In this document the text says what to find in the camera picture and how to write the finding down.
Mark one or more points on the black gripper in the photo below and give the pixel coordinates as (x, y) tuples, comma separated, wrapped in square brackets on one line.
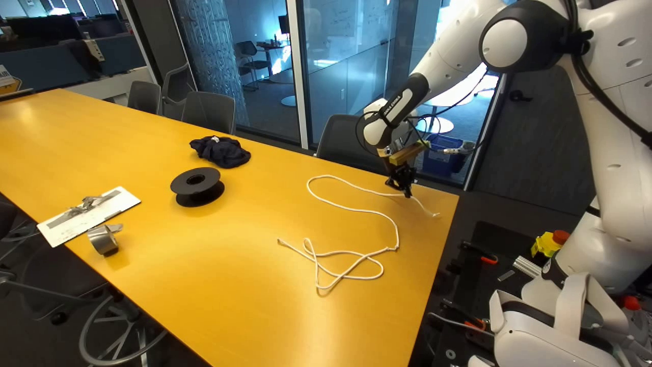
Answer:
[(401, 175)]

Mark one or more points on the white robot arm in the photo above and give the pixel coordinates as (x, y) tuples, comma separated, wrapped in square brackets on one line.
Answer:
[(606, 53)]

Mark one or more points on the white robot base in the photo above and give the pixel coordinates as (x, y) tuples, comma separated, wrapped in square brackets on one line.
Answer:
[(566, 315)]

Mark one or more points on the grey office chair near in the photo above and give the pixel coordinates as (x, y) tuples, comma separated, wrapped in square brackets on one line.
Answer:
[(340, 144)]

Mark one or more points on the grey office chair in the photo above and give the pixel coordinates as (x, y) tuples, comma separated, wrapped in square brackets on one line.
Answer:
[(209, 108), (340, 144), (145, 97)]

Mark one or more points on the black cloth bundle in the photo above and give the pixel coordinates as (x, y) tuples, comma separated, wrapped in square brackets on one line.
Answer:
[(221, 152)]

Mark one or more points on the grey office chair middle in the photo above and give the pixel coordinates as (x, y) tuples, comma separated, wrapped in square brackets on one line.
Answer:
[(209, 108)]

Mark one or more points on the black filament spool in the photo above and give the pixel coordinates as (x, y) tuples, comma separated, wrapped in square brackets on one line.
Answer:
[(199, 185)]

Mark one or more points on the grey office chair far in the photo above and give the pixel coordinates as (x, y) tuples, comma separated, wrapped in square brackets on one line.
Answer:
[(145, 97)]

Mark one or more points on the white paper sheet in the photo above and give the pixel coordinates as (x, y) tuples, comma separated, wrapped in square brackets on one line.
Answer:
[(87, 214)]

